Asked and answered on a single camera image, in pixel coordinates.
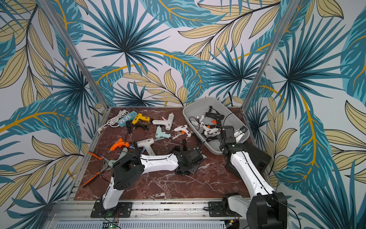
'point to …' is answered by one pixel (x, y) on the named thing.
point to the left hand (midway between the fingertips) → (193, 167)
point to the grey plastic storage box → (193, 109)
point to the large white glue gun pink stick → (167, 123)
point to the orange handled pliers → (106, 164)
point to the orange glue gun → (120, 143)
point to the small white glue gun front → (195, 123)
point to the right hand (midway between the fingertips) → (230, 138)
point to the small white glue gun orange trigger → (183, 130)
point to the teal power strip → (122, 121)
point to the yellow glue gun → (139, 116)
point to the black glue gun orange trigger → (218, 117)
